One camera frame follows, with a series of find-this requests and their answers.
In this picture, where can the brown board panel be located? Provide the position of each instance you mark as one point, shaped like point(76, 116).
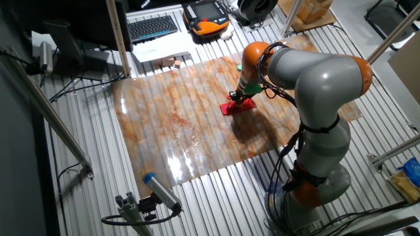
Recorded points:
point(407, 65)

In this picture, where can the brown cardboard box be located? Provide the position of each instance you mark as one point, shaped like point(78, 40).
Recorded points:
point(315, 10)

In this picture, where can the slanted aluminium post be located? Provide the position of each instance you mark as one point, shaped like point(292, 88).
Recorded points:
point(393, 34)

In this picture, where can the black bar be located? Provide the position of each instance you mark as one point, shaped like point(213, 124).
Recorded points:
point(380, 227)

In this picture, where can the silver camera on black mount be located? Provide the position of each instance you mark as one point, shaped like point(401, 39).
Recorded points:
point(46, 55)

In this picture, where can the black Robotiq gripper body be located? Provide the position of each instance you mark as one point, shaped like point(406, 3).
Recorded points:
point(237, 96)

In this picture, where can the orange grey teach pendant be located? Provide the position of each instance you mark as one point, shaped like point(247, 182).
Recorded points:
point(206, 16)

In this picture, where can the black chair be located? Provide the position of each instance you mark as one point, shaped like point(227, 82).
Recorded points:
point(380, 19)

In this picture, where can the black filament spool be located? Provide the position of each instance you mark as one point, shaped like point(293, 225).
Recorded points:
point(257, 8)

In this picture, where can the blue plastic bag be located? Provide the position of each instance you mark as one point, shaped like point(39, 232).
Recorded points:
point(411, 170)

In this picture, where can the thin aluminium upright post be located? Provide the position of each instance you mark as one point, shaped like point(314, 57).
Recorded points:
point(291, 16)

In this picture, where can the green camera mount flange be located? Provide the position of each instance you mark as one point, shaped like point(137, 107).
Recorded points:
point(252, 88)

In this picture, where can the wooden upright post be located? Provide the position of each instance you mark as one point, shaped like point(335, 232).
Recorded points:
point(118, 39)

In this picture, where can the orange white marble pattern mat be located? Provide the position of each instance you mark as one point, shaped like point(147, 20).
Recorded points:
point(180, 131)

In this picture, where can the small wooden block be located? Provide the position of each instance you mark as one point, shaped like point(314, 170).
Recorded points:
point(177, 64)

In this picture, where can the silver camera with blue cap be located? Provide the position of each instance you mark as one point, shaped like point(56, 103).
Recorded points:
point(162, 191)

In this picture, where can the black computer monitor with stand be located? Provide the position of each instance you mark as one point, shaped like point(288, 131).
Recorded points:
point(82, 23)

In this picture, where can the red Hanoi base with pegs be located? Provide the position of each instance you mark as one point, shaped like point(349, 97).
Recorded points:
point(226, 110)

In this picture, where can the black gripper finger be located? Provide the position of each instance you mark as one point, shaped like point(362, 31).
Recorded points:
point(242, 101)
point(236, 103)

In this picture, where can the black keyboard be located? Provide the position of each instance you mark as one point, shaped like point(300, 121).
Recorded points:
point(152, 29)

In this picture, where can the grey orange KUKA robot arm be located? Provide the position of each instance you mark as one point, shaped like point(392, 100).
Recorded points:
point(321, 82)

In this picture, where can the white crumpled cloth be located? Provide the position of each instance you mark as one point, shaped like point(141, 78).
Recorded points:
point(227, 31)

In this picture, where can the white paper sheet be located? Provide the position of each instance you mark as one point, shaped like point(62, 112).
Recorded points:
point(164, 46)

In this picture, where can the long aluminium profile beam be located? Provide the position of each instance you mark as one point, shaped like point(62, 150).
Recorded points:
point(46, 108)

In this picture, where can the short aluminium profile stand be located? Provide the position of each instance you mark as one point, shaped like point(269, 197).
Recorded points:
point(131, 213)

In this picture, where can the aluminium beam with bracket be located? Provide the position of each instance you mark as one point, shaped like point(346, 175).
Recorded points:
point(393, 152)

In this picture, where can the yellow plastic bag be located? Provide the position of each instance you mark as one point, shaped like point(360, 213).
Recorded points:
point(405, 187)

